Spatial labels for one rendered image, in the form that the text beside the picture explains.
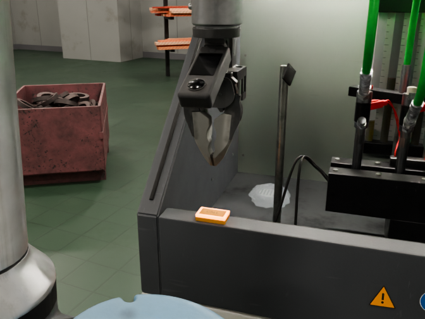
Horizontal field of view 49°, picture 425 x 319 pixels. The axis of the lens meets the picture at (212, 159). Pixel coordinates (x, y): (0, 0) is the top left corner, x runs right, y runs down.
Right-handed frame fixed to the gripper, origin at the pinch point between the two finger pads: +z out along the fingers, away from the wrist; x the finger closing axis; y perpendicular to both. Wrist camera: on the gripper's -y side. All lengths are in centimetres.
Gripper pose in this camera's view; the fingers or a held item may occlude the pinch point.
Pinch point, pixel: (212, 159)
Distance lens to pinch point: 73.9
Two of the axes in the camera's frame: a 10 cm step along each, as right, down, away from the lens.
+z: 0.0, 9.4, 3.4
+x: -9.5, -1.0, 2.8
